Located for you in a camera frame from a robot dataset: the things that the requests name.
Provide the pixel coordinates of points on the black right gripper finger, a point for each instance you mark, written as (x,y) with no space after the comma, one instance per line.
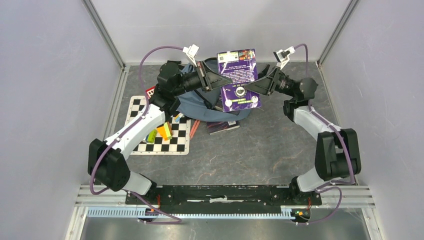
(264,72)
(266,84)

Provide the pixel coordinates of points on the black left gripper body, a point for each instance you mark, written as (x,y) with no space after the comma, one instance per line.
(189,81)

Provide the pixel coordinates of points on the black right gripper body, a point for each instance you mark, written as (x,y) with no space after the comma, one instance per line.
(285,85)

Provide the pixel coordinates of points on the blue student backpack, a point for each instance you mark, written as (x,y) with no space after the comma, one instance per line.
(203,106)

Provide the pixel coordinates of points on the purple paperback book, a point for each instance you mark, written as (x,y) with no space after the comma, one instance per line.
(241,67)

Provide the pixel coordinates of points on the dark book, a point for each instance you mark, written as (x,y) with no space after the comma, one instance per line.
(221,126)

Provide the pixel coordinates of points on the orange pencil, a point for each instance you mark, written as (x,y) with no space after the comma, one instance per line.
(198,124)
(193,129)

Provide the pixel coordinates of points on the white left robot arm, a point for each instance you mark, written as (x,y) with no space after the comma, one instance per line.
(107,159)

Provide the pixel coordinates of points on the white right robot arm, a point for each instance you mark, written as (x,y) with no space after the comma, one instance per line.
(337,155)

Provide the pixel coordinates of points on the red white toy block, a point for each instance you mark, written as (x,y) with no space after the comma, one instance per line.
(150,91)

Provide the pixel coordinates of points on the blue tipped white marker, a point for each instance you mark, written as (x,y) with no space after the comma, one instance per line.
(178,117)

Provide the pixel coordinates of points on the orange yellow toy block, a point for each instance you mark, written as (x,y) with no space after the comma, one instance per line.
(165,131)

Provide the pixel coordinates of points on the green toy block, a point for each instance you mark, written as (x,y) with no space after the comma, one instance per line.
(151,137)

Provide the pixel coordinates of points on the black white chessboard mat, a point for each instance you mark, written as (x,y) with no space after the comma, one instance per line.
(178,145)

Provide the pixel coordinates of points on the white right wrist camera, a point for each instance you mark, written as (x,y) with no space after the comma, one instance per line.
(283,56)

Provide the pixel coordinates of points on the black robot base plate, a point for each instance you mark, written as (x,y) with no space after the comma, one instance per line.
(229,199)

